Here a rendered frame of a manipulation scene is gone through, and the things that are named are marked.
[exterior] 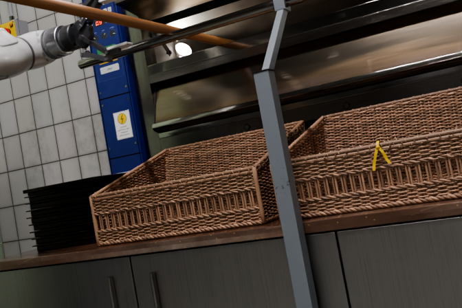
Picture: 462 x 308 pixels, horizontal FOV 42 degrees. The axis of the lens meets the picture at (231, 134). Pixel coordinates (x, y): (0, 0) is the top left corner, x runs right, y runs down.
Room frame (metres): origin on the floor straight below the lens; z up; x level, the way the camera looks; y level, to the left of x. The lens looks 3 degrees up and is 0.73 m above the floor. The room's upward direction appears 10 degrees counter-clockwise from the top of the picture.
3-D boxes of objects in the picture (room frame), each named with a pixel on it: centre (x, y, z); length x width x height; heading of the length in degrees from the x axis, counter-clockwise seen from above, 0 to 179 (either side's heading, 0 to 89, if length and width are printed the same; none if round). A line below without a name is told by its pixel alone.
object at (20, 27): (2.50, 0.82, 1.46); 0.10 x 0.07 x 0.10; 64
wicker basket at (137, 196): (1.89, 0.10, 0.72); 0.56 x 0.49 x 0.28; 65
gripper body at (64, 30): (1.71, 0.38, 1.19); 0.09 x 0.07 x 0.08; 63
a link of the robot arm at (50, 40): (1.74, 0.44, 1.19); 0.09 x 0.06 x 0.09; 153
